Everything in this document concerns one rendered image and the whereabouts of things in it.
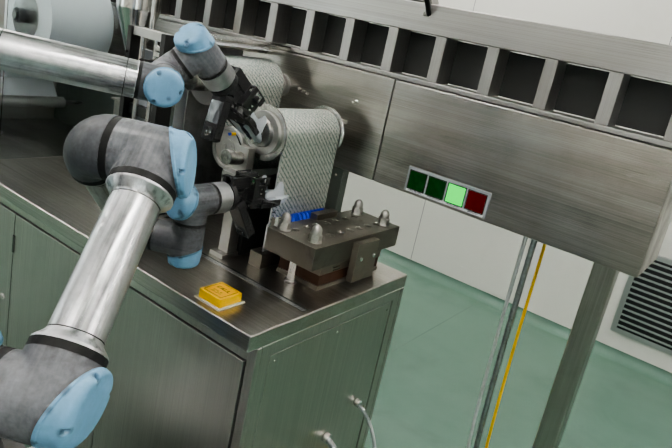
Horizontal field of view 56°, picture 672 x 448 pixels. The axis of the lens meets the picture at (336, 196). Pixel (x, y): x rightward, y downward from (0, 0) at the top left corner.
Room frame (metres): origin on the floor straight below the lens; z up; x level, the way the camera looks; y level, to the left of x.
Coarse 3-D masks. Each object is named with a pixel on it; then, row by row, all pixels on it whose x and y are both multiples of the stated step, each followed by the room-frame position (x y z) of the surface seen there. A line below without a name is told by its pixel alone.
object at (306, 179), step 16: (288, 160) 1.61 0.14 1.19; (304, 160) 1.66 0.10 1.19; (320, 160) 1.72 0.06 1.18; (288, 176) 1.62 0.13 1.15; (304, 176) 1.67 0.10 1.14; (320, 176) 1.73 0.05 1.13; (288, 192) 1.63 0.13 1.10; (304, 192) 1.68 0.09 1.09; (320, 192) 1.75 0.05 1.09; (272, 208) 1.58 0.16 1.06; (288, 208) 1.64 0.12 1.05; (304, 208) 1.70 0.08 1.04
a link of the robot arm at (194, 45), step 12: (192, 24) 1.37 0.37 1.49; (180, 36) 1.35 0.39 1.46; (192, 36) 1.34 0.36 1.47; (204, 36) 1.35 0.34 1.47; (180, 48) 1.34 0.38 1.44; (192, 48) 1.34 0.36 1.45; (204, 48) 1.35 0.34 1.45; (216, 48) 1.38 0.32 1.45; (192, 60) 1.35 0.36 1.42; (204, 60) 1.36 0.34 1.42; (216, 60) 1.38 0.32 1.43; (192, 72) 1.36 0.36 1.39; (204, 72) 1.38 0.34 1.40; (216, 72) 1.39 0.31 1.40
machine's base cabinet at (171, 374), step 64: (0, 256) 1.81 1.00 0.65; (64, 256) 1.62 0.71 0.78; (0, 320) 1.80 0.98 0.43; (128, 320) 1.45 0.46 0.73; (192, 320) 1.33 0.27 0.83; (384, 320) 1.68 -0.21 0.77; (128, 384) 1.43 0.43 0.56; (192, 384) 1.30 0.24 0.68; (256, 384) 1.23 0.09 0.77; (320, 384) 1.45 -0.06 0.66
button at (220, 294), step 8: (200, 288) 1.31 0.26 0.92; (208, 288) 1.32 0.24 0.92; (216, 288) 1.33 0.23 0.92; (224, 288) 1.34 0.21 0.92; (232, 288) 1.34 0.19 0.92; (200, 296) 1.31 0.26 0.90; (208, 296) 1.30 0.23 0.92; (216, 296) 1.29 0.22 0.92; (224, 296) 1.29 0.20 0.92; (232, 296) 1.31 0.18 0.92; (240, 296) 1.33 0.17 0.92; (216, 304) 1.28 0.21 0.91; (224, 304) 1.29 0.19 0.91
